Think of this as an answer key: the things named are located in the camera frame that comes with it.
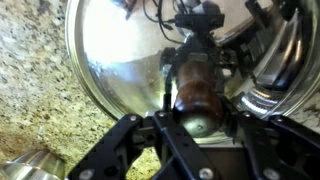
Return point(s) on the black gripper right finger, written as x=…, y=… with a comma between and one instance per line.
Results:
x=278, y=148

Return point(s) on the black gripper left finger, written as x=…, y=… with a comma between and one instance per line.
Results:
x=181, y=158

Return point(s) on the steel lid with wooden knob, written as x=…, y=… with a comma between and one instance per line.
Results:
x=190, y=56

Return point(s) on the small steel bowl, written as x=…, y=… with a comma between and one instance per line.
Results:
x=34, y=165

